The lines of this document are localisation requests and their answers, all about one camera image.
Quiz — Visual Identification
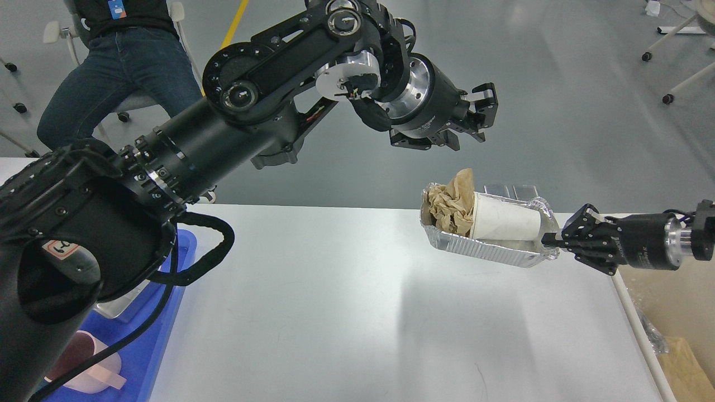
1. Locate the white side table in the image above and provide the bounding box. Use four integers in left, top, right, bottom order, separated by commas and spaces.
0, 157, 38, 186

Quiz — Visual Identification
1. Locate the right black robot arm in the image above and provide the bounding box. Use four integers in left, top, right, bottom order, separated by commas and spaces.
541, 199, 714, 276

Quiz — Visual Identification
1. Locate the person in black clothes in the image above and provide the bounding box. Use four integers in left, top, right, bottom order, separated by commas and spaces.
36, 0, 204, 151

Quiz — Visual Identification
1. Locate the brown paper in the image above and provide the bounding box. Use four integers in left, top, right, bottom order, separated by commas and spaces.
420, 168, 476, 237

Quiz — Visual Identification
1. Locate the aluminium foil tray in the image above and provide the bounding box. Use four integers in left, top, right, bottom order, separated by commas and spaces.
421, 194, 561, 268

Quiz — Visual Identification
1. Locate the steel rectangular container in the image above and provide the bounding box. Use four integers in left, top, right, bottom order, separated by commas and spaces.
93, 280, 153, 323

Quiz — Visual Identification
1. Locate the white wheeled furniture base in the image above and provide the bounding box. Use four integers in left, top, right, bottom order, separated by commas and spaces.
641, 0, 715, 107

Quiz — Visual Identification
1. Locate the pink mug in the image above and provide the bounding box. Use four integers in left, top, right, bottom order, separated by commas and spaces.
44, 330, 127, 394

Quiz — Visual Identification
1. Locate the right floor plate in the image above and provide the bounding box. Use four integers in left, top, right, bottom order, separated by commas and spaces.
512, 185, 540, 202

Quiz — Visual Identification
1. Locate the white plastic bin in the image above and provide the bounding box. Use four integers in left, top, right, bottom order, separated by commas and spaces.
619, 258, 714, 401

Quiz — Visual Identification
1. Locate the white paper cup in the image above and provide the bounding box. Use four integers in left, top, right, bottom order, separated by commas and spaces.
469, 193, 541, 240

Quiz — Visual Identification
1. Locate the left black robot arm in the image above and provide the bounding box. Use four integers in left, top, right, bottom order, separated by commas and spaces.
2, 1, 498, 401

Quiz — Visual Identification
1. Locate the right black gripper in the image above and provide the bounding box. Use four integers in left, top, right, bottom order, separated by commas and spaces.
541, 204, 694, 276

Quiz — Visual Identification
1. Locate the floor plate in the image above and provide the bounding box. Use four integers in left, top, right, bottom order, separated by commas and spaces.
512, 185, 540, 202
484, 185, 512, 198

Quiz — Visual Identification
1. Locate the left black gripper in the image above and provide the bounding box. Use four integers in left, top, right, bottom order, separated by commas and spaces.
380, 54, 498, 152

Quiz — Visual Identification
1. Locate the left floor plate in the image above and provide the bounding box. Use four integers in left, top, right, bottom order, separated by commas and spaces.
484, 185, 512, 198

